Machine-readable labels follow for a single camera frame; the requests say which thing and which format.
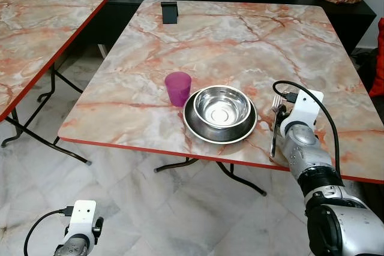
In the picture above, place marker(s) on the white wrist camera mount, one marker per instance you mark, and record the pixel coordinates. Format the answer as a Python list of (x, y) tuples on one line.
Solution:
[(82, 217), (306, 109)]

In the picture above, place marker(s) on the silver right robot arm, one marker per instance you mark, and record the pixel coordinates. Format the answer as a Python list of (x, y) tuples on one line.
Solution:
[(312, 160)]

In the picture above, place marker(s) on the silver metal fork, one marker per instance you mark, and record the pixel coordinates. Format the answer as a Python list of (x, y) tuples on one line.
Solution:
[(273, 142)]

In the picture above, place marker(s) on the stainless steel bowl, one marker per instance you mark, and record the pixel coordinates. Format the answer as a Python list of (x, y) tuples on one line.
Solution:
[(222, 109)]

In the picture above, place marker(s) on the stainless steel plate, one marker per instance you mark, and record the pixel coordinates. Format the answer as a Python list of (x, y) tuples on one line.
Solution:
[(195, 129)]

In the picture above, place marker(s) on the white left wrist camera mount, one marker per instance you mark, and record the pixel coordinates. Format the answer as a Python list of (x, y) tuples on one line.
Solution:
[(82, 217)]

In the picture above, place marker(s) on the black folding table legs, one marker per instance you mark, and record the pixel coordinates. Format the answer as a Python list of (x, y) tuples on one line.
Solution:
[(231, 175), (53, 85)]

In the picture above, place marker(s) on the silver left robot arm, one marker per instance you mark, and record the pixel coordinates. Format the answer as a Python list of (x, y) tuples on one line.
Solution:
[(73, 247)]

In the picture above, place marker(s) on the purple plastic cup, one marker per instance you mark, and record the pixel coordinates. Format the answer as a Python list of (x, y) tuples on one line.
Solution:
[(178, 88)]

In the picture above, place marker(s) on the small black stand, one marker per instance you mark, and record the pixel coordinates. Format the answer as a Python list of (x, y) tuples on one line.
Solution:
[(170, 13)]

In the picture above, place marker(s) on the red cushion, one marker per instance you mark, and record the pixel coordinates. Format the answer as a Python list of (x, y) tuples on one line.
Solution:
[(378, 58)]

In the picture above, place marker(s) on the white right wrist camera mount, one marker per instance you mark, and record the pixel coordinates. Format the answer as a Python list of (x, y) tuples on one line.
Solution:
[(306, 109)]

